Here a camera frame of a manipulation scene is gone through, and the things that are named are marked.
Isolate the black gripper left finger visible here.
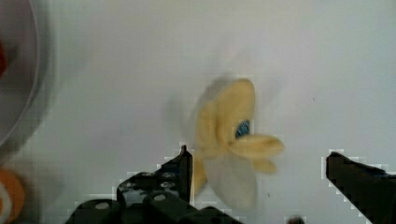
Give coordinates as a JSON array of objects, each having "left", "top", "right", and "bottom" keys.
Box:
[{"left": 64, "top": 146, "right": 242, "bottom": 224}]

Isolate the grey round plate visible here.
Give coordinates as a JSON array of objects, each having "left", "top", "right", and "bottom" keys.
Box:
[{"left": 0, "top": 0, "right": 40, "bottom": 145}]

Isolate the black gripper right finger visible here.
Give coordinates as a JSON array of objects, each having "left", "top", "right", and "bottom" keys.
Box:
[{"left": 326, "top": 152, "right": 396, "bottom": 224}]

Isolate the red plush ketchup bottle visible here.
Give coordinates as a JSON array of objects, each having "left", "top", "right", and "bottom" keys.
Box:
[{"left": 0, "top": 43, "right": 7, "bottom": 77}]

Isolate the yellow plush peeled banana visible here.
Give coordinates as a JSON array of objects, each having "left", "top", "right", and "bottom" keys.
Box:
[{"left": 191, "top": 78, "right": 285, "bottom": 209}]

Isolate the orange slice toy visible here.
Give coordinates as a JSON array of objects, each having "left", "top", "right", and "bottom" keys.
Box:
[{"left": 0, "top": 169, "right": 25, "bottom": 224}]

